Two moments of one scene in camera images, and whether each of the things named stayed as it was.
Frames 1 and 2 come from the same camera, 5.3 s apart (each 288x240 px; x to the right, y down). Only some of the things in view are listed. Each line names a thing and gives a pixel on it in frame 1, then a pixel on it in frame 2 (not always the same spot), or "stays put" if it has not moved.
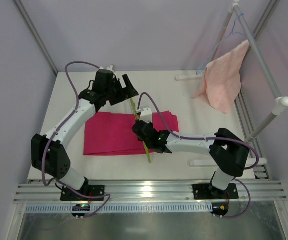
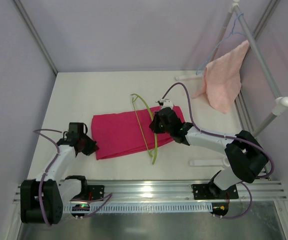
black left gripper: x=121 y=92 → x=87 y=145
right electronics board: x=220 y=208 stays put
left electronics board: x=80 y=207 stays put
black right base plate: x=203 y=191 stays put
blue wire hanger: x=197 y=72 stays put
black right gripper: x=138 y=129 → x=156 y=124
